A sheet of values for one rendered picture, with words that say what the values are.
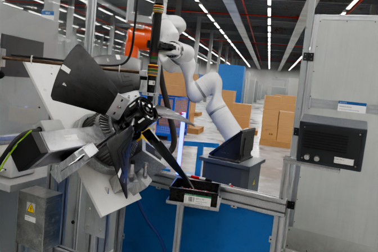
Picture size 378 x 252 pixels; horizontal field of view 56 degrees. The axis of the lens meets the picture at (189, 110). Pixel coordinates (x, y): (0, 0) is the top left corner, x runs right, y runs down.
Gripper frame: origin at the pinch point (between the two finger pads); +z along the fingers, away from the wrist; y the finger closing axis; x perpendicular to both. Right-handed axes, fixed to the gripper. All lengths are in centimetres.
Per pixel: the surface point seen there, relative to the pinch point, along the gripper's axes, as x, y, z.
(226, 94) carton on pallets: -35, 267, -884
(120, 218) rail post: -93, 32, -34
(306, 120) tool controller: -25, -60, -30
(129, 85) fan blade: -17.9, 7.7, 4.2
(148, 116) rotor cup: -28.3, -7.1, 11.3
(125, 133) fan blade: -33.0, -9.8, 29.8
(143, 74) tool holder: -12.7, 2.0, 3.6
